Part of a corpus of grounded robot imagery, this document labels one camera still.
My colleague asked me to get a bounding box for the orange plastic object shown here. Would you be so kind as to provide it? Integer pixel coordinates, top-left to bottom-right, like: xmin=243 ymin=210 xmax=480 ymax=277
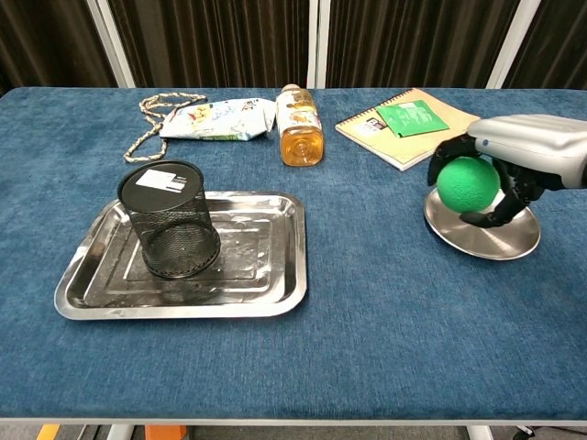
xmin=145 ymin=425 xmax=187 ymax=440

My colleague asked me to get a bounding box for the kraft spiral notebook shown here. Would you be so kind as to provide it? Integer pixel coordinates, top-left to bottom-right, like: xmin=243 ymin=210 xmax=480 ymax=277
xmin=335 ymin=87 xmax=482 ymax=172

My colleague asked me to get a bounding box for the green ball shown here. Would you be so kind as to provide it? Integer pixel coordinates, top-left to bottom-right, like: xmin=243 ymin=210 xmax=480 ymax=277
xmin=436 ymin=156 xmax=501 ymax=215

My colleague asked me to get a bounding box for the rectangular steel tray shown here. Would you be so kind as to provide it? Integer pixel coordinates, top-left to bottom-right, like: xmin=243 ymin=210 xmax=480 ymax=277
xmin=53 ymin=191 xmax=308 ymax=321

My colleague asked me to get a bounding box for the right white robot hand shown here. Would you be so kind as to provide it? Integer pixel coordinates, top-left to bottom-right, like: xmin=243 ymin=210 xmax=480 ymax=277
xmin=426 ymin=114 xmax=587 ymax=229

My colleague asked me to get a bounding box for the round steel plate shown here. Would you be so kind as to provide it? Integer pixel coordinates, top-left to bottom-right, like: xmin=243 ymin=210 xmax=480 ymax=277
xmin=423 ymin=185 xmax=542 ymax=261

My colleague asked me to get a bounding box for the green sachet packet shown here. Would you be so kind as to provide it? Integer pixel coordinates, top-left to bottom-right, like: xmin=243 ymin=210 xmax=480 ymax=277
xmin=374 ymin=100 xmax=451 ymax=138

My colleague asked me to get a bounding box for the white partition post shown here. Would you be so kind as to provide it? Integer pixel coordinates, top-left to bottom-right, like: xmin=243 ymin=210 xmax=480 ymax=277
xmin=485 ymin=0 xmax=542 ymax=90
xmin=86 ymin=0 xmax=137 ymax=89
xmin=305 ymin=0 xmax=332 ymax=90

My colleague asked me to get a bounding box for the white snack bag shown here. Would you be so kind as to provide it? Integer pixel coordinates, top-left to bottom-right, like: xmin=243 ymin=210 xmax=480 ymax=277
xmin=159 ymin=97 xmax=278 ymax=142

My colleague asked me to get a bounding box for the grey table frame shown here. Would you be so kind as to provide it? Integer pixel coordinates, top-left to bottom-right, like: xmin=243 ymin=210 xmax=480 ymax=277
xmin=0 ymin=415 xmax=587 ymax=440

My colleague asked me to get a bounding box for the braided beige rope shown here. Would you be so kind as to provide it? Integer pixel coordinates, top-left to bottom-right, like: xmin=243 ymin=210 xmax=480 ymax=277
xmin=123 ymin=93 xmax=208 ymax=164

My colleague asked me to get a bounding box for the amber tea bottle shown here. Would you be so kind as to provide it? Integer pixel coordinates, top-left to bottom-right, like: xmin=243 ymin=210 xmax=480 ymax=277
xmin=274 ymin=83 xmax=326 ymax=167

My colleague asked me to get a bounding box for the black cylindrical can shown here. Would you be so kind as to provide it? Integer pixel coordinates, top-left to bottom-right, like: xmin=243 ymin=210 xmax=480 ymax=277
xmin=117 ymin=159 xmax=222 ymax=280

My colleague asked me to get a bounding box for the dark pleated curtain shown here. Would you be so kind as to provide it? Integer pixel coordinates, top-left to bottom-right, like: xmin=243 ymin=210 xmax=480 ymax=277
xmin=504 ymin=0 xmax=587 ymax=91
xmin=107 ymin=0 xmax=313 ymax=89
xmin=0 ymin=0 xmax=116 ymax=95
xmin=326 ymin=0 xmax=522 ymax=89

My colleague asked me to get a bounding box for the blue table cloth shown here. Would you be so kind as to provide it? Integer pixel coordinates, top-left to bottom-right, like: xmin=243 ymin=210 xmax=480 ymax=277
xmin=0 ymin=86 xmax=587 ymax=421

